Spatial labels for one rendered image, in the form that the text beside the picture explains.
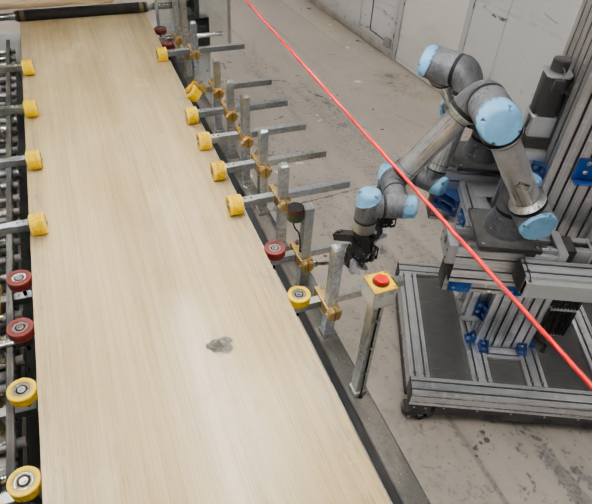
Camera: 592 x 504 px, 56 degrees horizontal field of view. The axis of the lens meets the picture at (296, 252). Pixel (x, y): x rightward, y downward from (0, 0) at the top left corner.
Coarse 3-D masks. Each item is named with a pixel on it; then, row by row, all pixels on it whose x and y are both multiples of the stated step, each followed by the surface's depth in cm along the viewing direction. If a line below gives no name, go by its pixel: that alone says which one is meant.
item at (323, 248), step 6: (336, 240) 218; (312, 246) 214; (318, 246) 214; (324, 246) 215; (330, 246) 215; (288, 252) 211; (312, 252) 213; (318, 252) 214; (324, 252) 215; (288, 258) 210; (294, 258) 211; (276, 264) 210
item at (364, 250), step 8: (352, 232) 181; (360, 240) 182; (368, 240) 178; (352, 248) 184; (360, 248) 183; (368, 248) 180; (376, 248) 184; (352, 256) 187; (360, 256) 182; (368, 256) 185; (376, 256) 187; (360, 264) 184
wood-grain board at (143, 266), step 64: (64, 64) 313; (128, 64) 317; (64, 128) 262; (128, 128) 265; (192, 128) 268; (64, 192) 225; (128, 192) 227; (192, 192) 229; (64, 256) 197; (128, 256) 199; (192, 256) 201; (256, 256) 202; (64, 320) 176; (128, 320) 177; (192, 320) 178; (256, 320) 180; (64, 384) 158; (128, 384) 159; (192, 384) 160; (256, 384) 162; (320, 384) 163; (64, 448) 144; (128, 448) 145; (192, 448) 146; (256, 448) 147; (320, 448) 148
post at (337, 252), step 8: (336, 248) 173; (336, 256) 174; (336, 264) 177; (328, 272) 183; (336, 272) 180; (328, 280) 184; (336, 280) 182; (328, 288) 186; (336, 288) 185; (328, 296) 187; (336, 296) 188; (328, 304) 189; (336, 304) 191; (328, 320) 195; (328, 328) 198
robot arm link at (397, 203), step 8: (392, 184) 178; (400, 184) 178; (384, 192) 179; (392, 192) 175; (400, 192) 174; (384, 200) 171; (392, 200) 171; (400, 200) 172; (408, 200) 172; (416, 200) 172; (384, 208) 171; (392, 208) 171; (400, 208) 171; (408, 208) 171; (416, 208) 172; (384, 216) 173; (392, 216) 173; (400, 216) 173; (408, 216) 173
